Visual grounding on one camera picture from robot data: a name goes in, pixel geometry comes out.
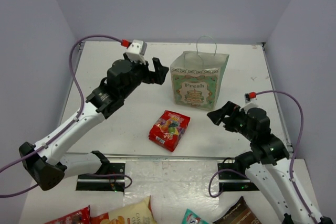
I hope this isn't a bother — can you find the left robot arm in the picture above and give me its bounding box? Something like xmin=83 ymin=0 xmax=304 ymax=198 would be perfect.
xmin=19 ymin=57 xmax=169 ymax=191

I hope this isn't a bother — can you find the decorated paper bag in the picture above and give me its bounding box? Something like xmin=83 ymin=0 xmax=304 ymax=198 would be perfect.
xmin=170 ymin=40 xmax=229 ymax=111

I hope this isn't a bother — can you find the red snack bag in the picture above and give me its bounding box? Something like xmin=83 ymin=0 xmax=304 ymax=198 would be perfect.
xmin=45 ymin=206 xmax=91 ymax=224

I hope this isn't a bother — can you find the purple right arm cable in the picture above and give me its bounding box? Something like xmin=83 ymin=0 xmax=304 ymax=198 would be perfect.
xmin=208 ymin=90 xmax=316 ymax=224

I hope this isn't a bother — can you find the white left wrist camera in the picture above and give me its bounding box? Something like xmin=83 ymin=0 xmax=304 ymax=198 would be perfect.
xmin=121 ymin=40 xmax=147 ymax=64

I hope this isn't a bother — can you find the teal snack packet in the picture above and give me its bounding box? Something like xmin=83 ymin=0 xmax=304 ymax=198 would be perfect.
xmin=181 ymin=209 xmax=208 ymax=224

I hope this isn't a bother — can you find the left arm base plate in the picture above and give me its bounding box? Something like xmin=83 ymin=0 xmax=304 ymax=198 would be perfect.
xmin=76 ymin=162 xmax=126 ymax=193

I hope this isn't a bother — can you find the cream cassava chips bag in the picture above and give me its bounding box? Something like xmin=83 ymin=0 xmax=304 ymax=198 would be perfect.
xmin=90 ymin=195 xmax=158 ymax=224

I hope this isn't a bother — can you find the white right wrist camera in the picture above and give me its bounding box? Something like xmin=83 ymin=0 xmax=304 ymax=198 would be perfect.
xmin=240 ymin=92 xmax=258 ymax=113

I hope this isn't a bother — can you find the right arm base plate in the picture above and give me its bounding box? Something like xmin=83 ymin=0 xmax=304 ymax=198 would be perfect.
xmin=217 ymin=157 xmax=259 ymax=192

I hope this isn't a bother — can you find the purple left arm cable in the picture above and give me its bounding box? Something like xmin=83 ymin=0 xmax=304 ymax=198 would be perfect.
xmin=0 ymin=34 xmax=133 ymax=198

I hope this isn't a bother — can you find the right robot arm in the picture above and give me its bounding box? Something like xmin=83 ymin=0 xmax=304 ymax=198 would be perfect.
xmin=207 ymin=101 xmax=332 ymax=223

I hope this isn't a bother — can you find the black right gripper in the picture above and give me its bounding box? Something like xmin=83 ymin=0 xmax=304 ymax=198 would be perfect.
xmin=207 ymin=100 xmax=256 ymax=142

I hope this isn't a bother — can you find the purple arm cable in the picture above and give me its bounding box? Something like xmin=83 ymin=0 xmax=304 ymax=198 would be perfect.
xmin=0 ymin=34 xmax=133 ymax=198
xmin=208 ymin=90 xmax=316 ymax=224

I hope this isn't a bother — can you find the red fruit candy bag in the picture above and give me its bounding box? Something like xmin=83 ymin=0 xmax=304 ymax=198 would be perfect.
xmin=149 ymin=110 xmax=191 ymax=152

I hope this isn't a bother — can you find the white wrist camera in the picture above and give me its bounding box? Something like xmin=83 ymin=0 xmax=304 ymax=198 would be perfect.
xmin=240 ymin=92 xmax=258 ymax=113
xmin=121 ymin=40 xmax=147 ymax=64

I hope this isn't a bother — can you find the dark brown snack bag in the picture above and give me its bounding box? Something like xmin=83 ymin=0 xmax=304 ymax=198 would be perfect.
xmin=213 ymin=196 xmax=261 ymax=224

